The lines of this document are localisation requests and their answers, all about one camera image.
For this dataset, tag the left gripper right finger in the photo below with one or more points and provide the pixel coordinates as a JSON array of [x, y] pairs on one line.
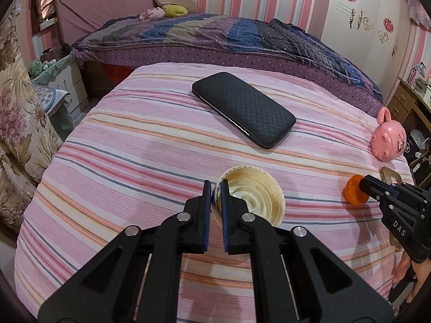
[[296, 278]]

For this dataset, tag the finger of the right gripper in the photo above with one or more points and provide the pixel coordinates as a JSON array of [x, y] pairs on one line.
[[380, 191]]

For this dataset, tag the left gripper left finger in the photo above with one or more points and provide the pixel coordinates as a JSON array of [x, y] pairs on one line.
[[135, 277]]

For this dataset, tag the orange peel piece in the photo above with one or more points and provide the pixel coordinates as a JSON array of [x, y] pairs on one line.
[[352, 192]]

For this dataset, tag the cream round plastic lid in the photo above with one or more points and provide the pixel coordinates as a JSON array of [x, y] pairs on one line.
[[261, 192]]

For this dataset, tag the bare human right hand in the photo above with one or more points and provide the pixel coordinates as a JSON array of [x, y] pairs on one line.
[[421, 270]]

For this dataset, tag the brown phone case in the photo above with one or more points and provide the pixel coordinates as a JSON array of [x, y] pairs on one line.
[[390, 176]]

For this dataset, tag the pink piggy bank teapot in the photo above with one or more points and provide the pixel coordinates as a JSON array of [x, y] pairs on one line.
[[388, 141]]

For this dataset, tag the wooden desk with drawers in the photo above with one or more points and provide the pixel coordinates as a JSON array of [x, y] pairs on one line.
[[409, 109]]

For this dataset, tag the pink striped bed sheet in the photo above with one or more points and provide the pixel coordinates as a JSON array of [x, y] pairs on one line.
[[150, 144]]

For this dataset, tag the black textured phone case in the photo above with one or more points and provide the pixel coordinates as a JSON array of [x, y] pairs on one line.
[[264, 121]]

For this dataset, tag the white wardrobe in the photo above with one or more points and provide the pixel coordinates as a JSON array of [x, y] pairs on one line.
[[372, 34]]

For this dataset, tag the purple striped bed quilt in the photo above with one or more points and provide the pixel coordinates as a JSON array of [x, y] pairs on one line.
[[222, 40]]

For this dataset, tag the floral beige curtain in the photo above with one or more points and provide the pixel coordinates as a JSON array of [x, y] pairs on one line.
[[28, 138]]

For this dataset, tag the white bedside cabinet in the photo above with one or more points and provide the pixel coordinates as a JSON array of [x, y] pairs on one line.
[[65, 75]]

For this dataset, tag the pink plush toy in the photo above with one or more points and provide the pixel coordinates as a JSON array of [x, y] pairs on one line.
[[152, 14]]

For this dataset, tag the yellow plush toy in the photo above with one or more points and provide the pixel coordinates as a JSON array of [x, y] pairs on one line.
[[174, 10]]

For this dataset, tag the purple bed headboard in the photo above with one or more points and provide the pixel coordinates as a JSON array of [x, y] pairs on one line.
[[78, 18]]

